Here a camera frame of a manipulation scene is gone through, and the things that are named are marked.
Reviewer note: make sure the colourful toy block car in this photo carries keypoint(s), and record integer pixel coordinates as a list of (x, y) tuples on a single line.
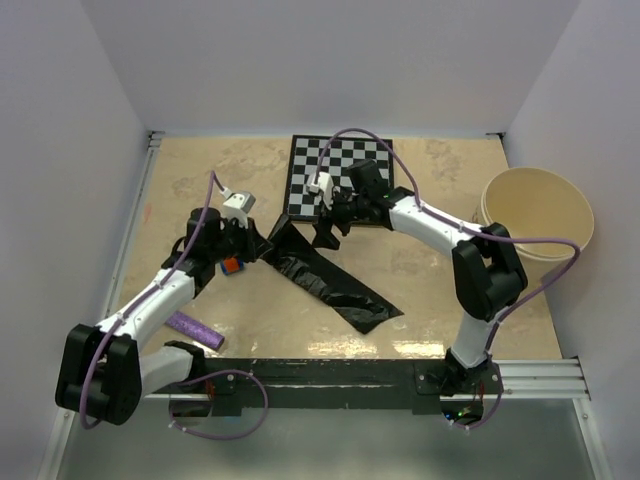
[(231, 266)]

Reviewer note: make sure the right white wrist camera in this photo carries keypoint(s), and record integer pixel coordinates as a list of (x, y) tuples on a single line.
[(321, 184)]

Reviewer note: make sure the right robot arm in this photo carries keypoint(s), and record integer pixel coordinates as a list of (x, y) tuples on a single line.
[(488, 274)]

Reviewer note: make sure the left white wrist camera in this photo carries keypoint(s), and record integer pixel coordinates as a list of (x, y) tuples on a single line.
[(237, 206)]

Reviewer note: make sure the purple glitter microphone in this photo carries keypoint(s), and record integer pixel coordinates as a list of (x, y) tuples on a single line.
[(195, 330)]

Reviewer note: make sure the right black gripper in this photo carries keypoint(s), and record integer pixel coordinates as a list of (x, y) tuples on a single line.
[(324, 236)]

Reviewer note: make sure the aluminium left rail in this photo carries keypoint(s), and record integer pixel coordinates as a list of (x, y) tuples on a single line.
[(119, 272)]

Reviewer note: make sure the aluminium front rail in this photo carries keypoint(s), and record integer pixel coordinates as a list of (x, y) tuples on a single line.
[(545, 382)]

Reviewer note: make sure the black trash bag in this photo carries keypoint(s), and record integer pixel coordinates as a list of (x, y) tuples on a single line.
[(294, 257)]

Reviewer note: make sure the beige round trash bin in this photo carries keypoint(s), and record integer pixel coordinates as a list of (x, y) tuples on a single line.
[(536, 203)]

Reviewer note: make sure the black white chessboard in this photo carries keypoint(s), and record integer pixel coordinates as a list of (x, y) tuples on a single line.
[(299, 204)]

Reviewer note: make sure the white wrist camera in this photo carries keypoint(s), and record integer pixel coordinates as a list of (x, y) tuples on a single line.
[(321, 184), (237, 206)]

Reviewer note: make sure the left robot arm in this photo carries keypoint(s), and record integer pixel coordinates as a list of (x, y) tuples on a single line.
[(103, 373)]

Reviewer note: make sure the aluminium rail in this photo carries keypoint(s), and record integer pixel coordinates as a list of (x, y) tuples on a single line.
[(545, 382), (119, 272)]

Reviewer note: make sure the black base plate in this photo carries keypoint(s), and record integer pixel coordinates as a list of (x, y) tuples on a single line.
[(329, 399)]

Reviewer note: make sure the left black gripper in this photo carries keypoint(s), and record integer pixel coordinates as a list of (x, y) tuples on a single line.
[(255, 245)]

